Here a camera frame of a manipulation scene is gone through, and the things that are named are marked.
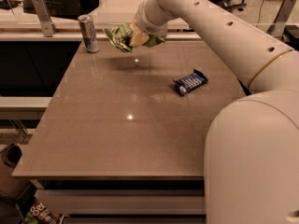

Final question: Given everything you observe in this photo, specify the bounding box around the metal railing bracket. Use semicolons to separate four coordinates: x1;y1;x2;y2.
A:
32;0;56;37
267;0;297;39

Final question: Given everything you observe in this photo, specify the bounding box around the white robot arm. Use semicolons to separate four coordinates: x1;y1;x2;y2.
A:
135;0;299;224

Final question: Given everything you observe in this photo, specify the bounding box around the brown snack bag on floor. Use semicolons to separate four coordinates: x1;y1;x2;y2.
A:
24;200;64;224

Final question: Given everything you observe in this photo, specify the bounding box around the green jalapeno chip bag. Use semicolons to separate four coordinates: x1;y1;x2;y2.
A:
105;23;164;53

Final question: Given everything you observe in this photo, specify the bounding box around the blue snack bar wrapper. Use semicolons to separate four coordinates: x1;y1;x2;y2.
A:
174;69;208;96

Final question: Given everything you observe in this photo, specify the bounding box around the left metal railing bracket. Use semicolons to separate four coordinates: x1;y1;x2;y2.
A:
32;0;56;37

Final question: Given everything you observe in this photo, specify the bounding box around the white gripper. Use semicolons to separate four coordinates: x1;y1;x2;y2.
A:
129;0;168;48

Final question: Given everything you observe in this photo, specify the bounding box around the right metal railing bracket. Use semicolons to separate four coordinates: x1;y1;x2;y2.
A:
267;0;297;39

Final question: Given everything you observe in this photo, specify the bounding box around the silver blue redbull can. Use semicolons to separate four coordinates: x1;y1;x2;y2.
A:
78;15;99;53

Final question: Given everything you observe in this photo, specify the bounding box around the dark bin with hole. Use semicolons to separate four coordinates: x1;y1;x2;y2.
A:
0;144;36;209

